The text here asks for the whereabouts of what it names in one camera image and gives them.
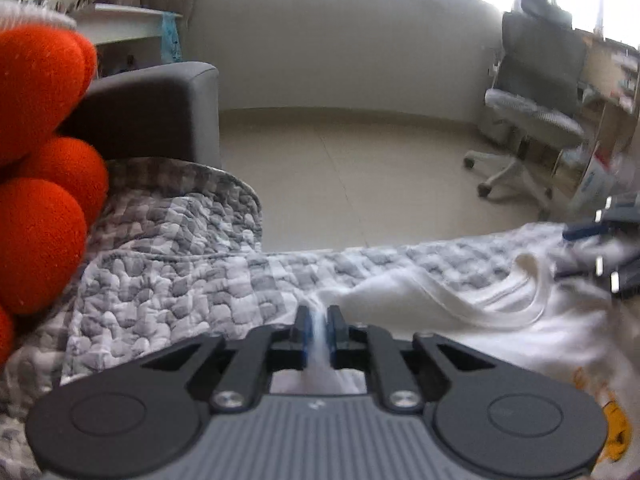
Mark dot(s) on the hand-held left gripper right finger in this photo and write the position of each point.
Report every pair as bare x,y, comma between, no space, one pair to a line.
331,332

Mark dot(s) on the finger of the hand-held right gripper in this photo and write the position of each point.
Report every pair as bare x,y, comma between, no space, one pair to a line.
585,232
622,277

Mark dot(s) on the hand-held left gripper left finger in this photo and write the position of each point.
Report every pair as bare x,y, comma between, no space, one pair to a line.
304,332

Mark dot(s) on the white t-shirt with bear print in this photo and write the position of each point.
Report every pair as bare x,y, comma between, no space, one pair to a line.
500,355

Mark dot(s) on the white and blue carton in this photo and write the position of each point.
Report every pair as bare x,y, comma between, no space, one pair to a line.
595,185

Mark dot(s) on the grey checked quilt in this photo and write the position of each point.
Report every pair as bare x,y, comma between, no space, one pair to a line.
175,270

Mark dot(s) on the grey office chair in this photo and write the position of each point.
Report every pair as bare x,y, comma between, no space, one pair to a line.
540,75

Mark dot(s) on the wooden desk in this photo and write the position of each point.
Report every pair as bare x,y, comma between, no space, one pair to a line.
612,70

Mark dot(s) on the dark grey sofa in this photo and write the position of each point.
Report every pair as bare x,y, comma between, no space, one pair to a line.
150,110

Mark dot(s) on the orange knot cushion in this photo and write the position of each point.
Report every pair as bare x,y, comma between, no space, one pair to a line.
35,240

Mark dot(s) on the white side table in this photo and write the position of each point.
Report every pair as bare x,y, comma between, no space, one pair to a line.
120,22

